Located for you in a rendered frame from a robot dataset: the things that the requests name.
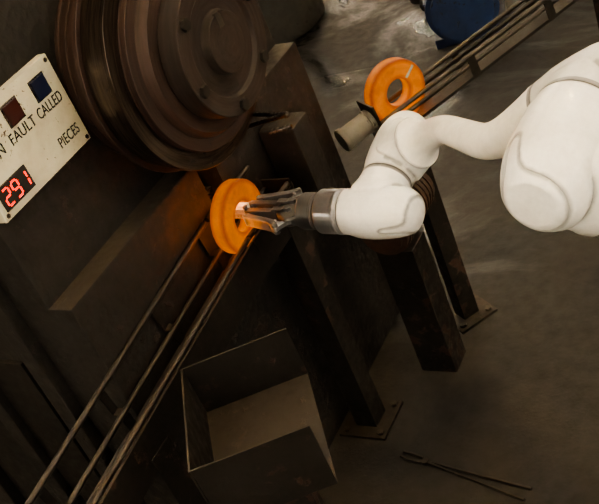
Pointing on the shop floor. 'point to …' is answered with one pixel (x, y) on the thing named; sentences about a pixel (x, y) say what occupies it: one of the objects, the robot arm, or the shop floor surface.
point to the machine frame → (116, 277)
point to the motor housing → (421, 294)
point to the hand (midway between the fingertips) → (235, 210)
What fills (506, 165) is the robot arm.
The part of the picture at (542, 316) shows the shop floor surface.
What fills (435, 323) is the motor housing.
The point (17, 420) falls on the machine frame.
